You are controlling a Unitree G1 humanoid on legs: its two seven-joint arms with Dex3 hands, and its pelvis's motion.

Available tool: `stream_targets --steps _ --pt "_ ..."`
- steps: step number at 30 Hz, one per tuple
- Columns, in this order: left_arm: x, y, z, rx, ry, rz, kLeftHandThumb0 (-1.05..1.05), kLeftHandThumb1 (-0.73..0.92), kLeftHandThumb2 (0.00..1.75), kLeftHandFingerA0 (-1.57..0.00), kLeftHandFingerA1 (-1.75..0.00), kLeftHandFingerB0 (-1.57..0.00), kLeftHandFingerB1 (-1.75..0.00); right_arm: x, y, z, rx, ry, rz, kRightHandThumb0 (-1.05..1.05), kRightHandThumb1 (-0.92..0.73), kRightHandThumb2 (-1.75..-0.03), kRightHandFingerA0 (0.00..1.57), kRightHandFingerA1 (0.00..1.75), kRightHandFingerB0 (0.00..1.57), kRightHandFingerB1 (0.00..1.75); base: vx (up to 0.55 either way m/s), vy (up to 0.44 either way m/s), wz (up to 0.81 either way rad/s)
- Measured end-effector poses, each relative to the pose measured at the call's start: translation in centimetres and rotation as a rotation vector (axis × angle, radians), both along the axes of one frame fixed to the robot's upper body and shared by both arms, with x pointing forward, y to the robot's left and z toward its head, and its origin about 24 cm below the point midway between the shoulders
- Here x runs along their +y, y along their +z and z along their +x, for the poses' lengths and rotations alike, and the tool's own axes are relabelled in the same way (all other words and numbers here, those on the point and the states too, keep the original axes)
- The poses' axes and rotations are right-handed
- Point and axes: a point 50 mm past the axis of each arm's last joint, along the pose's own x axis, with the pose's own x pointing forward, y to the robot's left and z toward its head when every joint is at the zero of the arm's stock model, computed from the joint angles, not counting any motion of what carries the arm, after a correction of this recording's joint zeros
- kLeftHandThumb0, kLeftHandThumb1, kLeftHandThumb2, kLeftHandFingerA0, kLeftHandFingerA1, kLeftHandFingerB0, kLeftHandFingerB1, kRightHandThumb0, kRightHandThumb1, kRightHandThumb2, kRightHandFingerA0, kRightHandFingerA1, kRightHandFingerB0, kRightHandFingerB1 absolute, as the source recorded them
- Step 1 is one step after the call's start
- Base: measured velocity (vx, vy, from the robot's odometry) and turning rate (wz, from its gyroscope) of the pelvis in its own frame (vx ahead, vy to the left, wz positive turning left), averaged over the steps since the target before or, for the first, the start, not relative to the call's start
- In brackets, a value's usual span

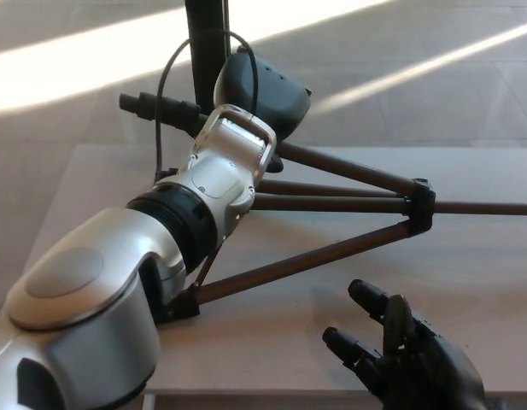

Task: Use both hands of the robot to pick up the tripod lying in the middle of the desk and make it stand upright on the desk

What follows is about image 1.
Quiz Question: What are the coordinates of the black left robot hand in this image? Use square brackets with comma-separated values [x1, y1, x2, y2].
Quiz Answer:
[214, 50, 313, 173]

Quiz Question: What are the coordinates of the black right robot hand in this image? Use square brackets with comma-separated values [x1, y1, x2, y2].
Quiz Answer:
[321, 278, 489, 410]

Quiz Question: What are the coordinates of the brown tripod with black joints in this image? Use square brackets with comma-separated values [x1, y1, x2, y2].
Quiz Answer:
[119, 91, 527, 322]

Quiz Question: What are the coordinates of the black vertical post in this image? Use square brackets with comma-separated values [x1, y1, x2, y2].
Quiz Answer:
[184, 0, 232, 117]

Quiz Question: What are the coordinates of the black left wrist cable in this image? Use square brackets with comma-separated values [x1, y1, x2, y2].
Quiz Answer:
[153, 29, 261, 185]

